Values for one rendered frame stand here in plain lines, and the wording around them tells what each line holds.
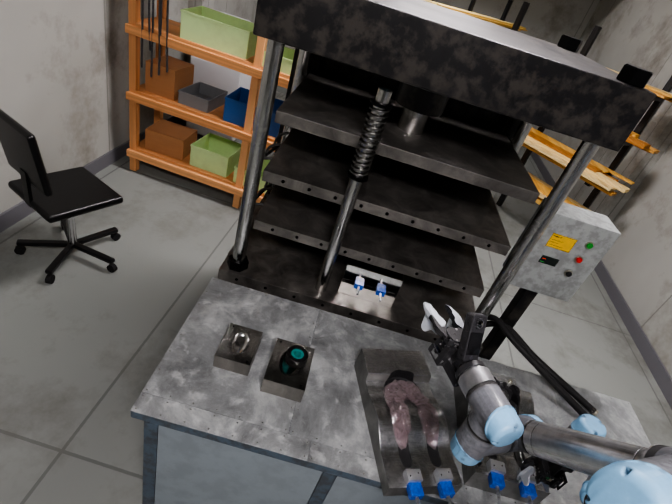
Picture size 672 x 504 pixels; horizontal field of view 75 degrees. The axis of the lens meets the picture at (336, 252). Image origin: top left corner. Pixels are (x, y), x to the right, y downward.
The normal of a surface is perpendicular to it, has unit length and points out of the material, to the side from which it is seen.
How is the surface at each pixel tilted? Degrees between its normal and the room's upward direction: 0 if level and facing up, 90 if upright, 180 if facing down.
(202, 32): 90
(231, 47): 90
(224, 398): 0
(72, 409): 0
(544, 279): 90
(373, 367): 0
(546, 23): 90
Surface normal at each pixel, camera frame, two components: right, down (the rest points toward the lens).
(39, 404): 0.26, -0.78
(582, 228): -0.14, 0.55
